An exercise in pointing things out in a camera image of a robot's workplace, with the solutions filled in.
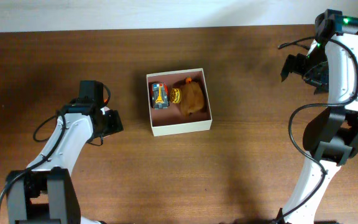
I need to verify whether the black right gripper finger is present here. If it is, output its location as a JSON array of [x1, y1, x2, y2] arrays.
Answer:
[[303, 61, 329, 95], [280, 54, 306, 82]]

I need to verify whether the grey red toy truck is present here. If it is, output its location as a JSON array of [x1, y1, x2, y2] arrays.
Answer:
[[150, 82, 170, 110]]

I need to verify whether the yellow round plastic toy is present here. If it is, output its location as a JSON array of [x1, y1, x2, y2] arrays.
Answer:
[[170, 88, 182, 104]]

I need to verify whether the brown plush toy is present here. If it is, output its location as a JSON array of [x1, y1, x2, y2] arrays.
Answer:
[[180, 77, 205, 116]]

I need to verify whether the white pink duck toy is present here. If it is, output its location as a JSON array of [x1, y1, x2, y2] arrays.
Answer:
[[101, 99, 109, 115]]

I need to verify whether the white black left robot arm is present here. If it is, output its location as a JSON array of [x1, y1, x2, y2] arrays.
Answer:
[[0, 80, 123, 224]]

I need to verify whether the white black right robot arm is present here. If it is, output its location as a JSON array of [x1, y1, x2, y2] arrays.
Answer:
[[273, 9, 358, 223]]

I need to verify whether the white cardboard box pink inside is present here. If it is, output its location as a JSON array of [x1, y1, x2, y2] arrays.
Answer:
[[146, 68, 213, 136]]

